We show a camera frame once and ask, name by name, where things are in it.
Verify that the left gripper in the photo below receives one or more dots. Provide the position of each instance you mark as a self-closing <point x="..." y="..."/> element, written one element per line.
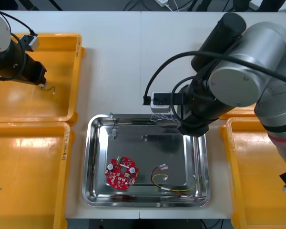
<point x="33" y="71"/>

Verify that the white power adapter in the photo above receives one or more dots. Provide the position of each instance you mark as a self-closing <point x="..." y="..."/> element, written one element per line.
<point x="160" y="2"/>

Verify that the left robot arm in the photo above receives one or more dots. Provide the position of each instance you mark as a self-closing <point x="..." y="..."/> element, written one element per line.
<point x="9" y="59"/>

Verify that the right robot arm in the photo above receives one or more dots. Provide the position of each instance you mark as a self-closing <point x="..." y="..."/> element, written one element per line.
<point x="252" y="59"/>

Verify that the steel tray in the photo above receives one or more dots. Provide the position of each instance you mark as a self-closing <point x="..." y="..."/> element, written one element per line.
<point x="145" y="148"/>

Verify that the small metal solenoid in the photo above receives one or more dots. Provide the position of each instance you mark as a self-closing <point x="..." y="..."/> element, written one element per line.
<point x="48" y="89"/>
<point x="114" y="133"/>

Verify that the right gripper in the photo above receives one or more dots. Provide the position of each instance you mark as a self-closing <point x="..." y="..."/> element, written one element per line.
<point x="193" y="130"/>

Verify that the yellow-orange plastic bin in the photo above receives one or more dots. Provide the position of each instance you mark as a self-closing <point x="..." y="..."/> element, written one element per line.
<point x="38" y="210"/>
<point x="252" y="190"/>
<point x="240" y="115"/>
<point x="62" y="100"/>

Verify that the round red circuit board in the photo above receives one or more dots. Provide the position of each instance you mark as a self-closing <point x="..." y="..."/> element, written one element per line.
<point x="122" y="173"/>

